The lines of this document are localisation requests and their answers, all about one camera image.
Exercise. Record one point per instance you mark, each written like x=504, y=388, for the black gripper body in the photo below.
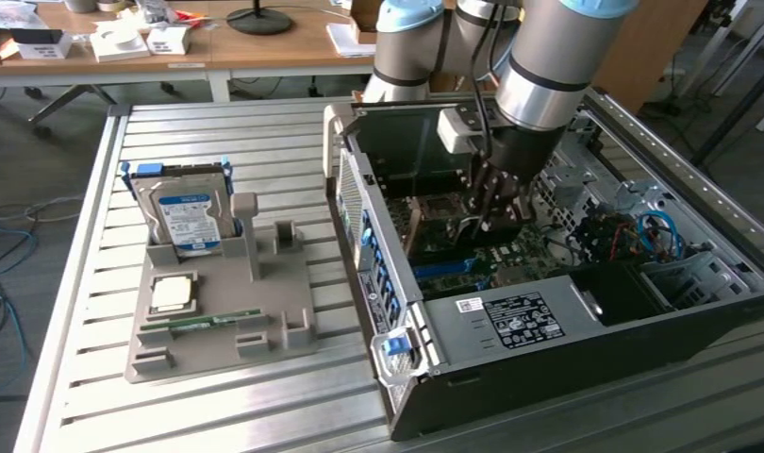
x=525, y=151

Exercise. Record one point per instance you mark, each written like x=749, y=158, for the graphics card with metal bracket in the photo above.
x=444, y=240

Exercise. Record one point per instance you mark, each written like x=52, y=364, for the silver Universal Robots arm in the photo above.
x=545, y=71

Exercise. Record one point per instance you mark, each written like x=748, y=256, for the metal CPU socket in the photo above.
x=441, y=207

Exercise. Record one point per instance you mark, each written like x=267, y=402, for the green motherboard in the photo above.
x=545, y=259

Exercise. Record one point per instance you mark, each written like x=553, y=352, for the black case lock tab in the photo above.
x=369, y=179

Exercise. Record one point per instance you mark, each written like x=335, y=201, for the blue expansion slot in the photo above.
x=444, y=271

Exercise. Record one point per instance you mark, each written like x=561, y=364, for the grey power supply unit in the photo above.
x=463, y=330

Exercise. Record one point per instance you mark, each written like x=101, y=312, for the wooden cabinet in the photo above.
x=657, y=56

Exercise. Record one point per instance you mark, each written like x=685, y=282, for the silver disk bay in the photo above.
x=689, y=283

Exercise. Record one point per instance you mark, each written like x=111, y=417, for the blue case latch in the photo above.
x=397, y=346

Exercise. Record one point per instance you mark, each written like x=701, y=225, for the white paper stack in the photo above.
x=349, y=42

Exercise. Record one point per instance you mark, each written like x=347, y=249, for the brown cardboard box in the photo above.
x=364, y=14

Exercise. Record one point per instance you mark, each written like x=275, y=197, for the open black PC case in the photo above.
x=545, y=387

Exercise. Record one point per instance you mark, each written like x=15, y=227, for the wooden desk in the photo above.
x=280, y=47
x=79, y=66

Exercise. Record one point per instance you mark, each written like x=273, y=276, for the grey plastic parts rack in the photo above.
x=231, y=292

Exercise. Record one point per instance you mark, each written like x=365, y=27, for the hard disk in blue caddy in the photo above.
x=185, y=217

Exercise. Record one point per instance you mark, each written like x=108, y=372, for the black round lamp base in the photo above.
x=259, y=23

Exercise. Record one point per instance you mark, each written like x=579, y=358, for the green RAM stick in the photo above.
x=199, y=322

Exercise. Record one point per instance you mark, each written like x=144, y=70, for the silver CPU chip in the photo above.
x=171, y=292

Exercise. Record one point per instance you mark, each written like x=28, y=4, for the white labelled box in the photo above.
x=167, y=42

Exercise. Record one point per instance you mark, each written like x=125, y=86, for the orange packet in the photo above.
x=185, y=16

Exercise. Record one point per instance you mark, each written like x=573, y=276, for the white box with tape roll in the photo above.
x=120, y=42

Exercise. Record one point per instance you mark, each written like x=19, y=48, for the beige tape roll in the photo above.
x=112, y=5

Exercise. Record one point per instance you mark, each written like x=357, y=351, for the grey cup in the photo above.
x=79, y=5

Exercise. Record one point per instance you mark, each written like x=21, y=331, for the white box with black insert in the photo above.
x=41, y=49

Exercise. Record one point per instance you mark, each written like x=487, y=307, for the clear plastic bag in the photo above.
x=9, y=14

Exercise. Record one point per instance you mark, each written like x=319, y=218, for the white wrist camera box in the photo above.
x=456, y=132

